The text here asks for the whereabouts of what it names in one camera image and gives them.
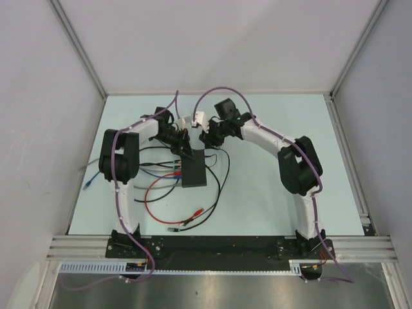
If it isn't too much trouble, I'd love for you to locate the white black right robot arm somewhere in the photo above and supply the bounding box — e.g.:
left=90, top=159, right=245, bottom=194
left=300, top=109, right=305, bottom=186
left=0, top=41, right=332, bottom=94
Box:
left=191, top=98, right=326, bottom=258

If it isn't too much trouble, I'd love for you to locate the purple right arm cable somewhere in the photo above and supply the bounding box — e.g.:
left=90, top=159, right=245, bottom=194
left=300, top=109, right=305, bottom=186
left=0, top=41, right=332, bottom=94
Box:
left=192, top=86, right=355, bottom=284

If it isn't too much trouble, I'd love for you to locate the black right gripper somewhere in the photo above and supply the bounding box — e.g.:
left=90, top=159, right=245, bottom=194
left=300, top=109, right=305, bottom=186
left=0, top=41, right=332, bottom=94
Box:
left=200, top=119, right=229, bottom=151

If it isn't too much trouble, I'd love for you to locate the right aluminium corner post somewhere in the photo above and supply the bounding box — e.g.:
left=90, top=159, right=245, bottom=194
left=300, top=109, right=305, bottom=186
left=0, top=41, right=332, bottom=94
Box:
left=329, top=0, right=392, bottom=99

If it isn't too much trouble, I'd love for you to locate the aluminium corner post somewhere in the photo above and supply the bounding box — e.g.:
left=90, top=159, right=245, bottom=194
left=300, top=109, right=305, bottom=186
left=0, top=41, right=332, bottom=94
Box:
left=48, top=0, right=108, bottom=100
left=329, top=0, right=392, bottom=99

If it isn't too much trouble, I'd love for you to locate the right aluminium side rail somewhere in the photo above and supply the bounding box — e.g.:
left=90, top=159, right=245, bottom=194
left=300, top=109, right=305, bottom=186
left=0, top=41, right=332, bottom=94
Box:
left=324, top=94, right=377, bottom=236

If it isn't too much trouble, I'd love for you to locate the aluminium front frame rail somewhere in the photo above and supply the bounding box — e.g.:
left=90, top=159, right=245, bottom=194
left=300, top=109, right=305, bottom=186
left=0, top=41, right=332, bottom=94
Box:
left=46, top=235, right=398, bottom=263

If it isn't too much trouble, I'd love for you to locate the left aluminium corner post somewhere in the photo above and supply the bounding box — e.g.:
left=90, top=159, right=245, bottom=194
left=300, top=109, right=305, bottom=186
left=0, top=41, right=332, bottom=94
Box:
left=48, top=0, right=108, bottom=100

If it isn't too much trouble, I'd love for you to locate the red ethernet cable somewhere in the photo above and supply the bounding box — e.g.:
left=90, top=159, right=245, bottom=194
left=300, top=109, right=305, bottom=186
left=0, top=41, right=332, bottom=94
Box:
left=144, top=173, right=205, bottom=225

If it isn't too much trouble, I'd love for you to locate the thin black power cable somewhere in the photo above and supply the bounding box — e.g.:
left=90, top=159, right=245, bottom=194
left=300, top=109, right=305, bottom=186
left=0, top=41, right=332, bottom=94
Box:
left=180, top=151, right=232, bottom=232

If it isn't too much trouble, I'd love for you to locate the black network switch box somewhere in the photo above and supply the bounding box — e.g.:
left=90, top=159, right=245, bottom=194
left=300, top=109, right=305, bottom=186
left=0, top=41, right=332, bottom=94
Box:
left=181, top=149, right=207, bottom=188

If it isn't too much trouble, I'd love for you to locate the grey ethernet cable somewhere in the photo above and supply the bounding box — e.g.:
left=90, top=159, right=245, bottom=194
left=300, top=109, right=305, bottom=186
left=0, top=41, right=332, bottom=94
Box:
left=79, top=157, right=182, bottom=191

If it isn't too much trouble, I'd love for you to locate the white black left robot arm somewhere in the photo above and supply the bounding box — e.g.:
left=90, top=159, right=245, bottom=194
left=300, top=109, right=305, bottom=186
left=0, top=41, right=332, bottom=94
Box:
left=98, top=107, right=195, bottom=234

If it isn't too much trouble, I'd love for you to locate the blue ethernet cable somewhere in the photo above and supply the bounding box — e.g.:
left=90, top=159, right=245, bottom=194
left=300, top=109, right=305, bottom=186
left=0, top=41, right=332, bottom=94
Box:
left=82, top=169, right=183, bottom=191

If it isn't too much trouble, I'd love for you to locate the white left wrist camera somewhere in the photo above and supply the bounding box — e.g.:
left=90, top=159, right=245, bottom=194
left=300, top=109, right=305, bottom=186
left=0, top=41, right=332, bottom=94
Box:
left=176, top=115, right=192, bottom=129

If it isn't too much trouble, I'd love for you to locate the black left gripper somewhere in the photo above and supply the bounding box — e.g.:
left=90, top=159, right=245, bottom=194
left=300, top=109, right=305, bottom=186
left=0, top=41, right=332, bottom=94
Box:
left=152, top=128, right=194, bottom=160

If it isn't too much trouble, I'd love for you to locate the black cable teal boot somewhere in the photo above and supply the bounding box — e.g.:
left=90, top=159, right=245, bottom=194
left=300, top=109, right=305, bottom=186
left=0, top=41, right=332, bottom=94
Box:
left=140, top=160, right=181, bottom=166

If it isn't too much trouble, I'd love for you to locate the grey slotted cable duct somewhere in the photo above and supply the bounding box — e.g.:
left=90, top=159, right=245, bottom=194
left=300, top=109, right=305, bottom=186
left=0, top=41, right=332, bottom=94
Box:
left=59, top=260, right=301, bottom=276

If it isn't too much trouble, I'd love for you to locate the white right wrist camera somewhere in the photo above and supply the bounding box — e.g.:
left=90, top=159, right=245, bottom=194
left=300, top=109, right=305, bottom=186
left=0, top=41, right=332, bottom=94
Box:
left=191, top=111, right=210, bottom=133

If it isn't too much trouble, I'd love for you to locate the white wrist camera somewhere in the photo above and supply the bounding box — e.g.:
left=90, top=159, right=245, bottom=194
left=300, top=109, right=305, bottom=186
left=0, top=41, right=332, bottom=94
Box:
left=176, top=115, right=192, bottom=129
left=191, top=111, right=210, bottom=133

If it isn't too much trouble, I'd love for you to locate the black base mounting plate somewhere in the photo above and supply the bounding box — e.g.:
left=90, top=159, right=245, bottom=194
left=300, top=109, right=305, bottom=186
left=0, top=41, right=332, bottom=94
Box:
left=105, top=231, right=335, bottom=259

